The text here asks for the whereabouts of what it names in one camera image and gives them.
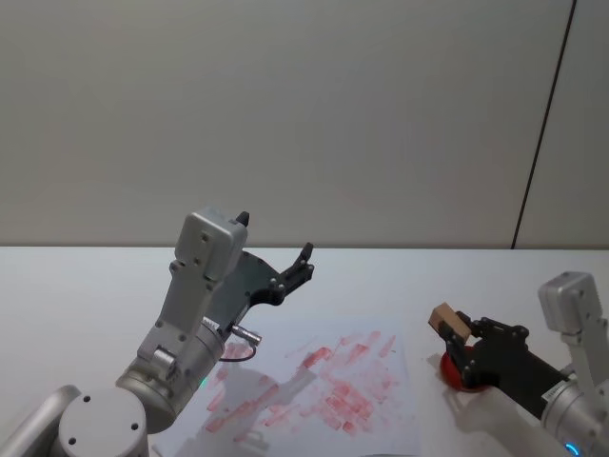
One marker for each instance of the white paper with red marks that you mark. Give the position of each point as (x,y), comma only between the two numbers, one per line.
(380,428)

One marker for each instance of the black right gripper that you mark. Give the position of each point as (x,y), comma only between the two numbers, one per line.
(514,366)

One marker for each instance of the round red ink pad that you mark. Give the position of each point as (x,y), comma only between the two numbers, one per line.
(449,372)

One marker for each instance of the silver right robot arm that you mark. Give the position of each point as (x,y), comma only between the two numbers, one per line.
(585,352)

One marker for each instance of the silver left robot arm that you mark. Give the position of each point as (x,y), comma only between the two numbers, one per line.
(190,295)

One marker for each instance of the small wooden stamp block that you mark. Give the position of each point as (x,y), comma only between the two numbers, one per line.
(447,314)

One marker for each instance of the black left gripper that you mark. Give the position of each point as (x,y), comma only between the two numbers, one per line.
(252,281)

